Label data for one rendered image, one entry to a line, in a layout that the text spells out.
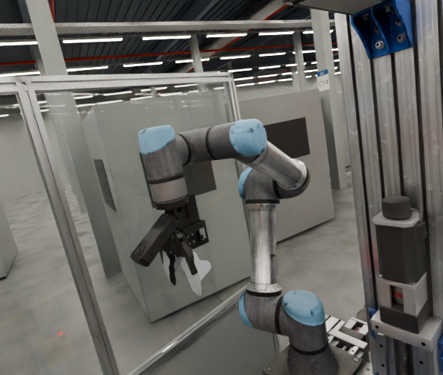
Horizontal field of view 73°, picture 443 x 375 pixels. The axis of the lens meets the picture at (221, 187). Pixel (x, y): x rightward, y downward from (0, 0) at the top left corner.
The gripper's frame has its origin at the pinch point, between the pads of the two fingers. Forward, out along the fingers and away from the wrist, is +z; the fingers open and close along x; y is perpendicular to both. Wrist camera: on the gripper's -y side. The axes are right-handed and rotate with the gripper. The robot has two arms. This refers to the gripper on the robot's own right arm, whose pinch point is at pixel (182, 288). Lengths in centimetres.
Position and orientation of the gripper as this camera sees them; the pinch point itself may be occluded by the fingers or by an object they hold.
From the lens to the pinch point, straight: 70.8
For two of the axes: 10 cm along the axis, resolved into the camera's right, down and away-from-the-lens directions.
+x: -6.9, -0.1, 7.2
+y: 7.0, -2.7, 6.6
